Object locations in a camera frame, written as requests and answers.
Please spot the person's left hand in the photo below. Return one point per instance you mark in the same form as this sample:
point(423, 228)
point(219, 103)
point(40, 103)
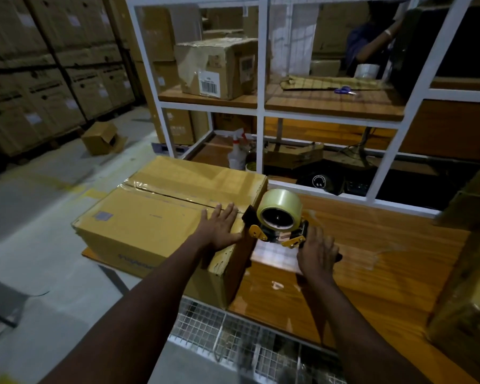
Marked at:
point(218, 233)

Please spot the person's right hand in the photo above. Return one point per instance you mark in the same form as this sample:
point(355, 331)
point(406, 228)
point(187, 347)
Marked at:
point(318, 259)

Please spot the yellow black tape dispenser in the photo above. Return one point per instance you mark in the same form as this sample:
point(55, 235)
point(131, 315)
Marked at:
point(258, 232)

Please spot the clear packing tape roll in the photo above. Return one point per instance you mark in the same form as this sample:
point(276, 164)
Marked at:
point(276, 197)

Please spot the yellow cardboard box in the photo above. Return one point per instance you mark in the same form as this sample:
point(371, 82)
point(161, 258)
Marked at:
point(144, 219)

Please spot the yellow-brown cardboard box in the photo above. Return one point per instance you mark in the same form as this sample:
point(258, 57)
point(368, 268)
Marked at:
point(464, 315)

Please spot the person's left forearm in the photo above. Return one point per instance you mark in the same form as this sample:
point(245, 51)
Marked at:
point(124, 323)

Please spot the person's right forearm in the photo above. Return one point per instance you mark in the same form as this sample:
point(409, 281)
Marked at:
point(356, 339)

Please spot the printed brown cardboard box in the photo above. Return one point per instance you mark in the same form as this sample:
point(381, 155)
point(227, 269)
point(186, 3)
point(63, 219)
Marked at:
point(232, 123)

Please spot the tall labelled cardboard box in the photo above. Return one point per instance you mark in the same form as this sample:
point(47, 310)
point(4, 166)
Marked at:
point(180, 127)

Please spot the taped box with barcode label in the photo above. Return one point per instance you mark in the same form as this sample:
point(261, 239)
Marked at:
point(192, 67)

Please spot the flattened cardboard sheet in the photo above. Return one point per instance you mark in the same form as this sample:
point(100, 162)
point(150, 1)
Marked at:
point(316, 83)

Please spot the wide brown cardboard box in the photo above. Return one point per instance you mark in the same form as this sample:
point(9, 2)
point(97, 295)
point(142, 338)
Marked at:
point(156, 31)

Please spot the orange wooden table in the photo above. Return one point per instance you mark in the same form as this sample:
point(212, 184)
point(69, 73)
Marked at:
point(384, 275)

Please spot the small yellow-rimmed container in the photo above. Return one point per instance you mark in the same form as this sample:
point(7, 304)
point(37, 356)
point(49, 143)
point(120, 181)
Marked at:
point(251, 167)

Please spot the black round-logo device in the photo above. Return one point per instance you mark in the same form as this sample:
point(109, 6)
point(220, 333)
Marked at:
point(319, 181)

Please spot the white spray bottle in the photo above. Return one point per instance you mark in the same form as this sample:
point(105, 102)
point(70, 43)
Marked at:
point(236, 157)

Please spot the blue pallet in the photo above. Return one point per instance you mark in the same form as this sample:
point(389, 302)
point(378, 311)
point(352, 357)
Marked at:
point(164, 149)

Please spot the wooden shelf board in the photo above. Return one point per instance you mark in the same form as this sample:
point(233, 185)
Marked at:
point(336, 105)

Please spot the blue scissors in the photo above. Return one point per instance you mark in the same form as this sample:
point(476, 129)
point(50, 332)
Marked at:
point(344, 90)

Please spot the dark-legged table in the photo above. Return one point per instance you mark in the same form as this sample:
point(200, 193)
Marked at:
point(8, 299)

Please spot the large brown background carton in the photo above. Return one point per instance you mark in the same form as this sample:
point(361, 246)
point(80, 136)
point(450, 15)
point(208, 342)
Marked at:
point(332, 27)

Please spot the black monitor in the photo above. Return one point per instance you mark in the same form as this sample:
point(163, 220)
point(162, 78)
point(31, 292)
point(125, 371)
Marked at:
point(464, 43)

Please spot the white metal shelf frame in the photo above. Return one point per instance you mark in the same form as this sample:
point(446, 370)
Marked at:
point(261, 55)

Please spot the wall of stacked cartons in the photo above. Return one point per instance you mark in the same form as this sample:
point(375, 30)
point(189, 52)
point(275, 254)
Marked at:
point(44, 87)

